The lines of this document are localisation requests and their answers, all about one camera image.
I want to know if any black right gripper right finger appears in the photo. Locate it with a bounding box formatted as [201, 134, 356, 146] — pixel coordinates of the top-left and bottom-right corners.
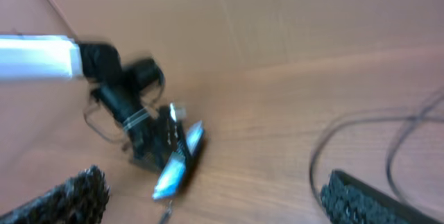
[320, 170, 441, 224]

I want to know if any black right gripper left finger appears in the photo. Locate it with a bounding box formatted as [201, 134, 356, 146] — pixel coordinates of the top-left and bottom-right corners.
[1, 165, 110, 224]

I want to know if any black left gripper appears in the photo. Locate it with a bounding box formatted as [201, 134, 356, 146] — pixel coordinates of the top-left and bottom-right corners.
[92, 85, 194, 189]

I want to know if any Samsung Galaxy smartphone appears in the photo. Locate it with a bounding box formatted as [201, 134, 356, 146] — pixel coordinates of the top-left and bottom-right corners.
[152, 121, 205, 200]

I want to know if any black charger cable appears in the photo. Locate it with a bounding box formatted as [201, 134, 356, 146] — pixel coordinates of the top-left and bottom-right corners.
[308, 88, 444, 214]

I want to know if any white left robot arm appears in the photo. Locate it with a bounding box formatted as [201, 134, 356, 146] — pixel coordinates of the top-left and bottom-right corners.
[1, 35, 205, 199]

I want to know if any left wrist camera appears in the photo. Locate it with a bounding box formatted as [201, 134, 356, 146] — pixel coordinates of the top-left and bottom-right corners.
[169, 103, 187, 122]

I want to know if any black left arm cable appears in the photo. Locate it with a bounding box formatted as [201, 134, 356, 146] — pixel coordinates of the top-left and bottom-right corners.
[83, 92, 129, 145]

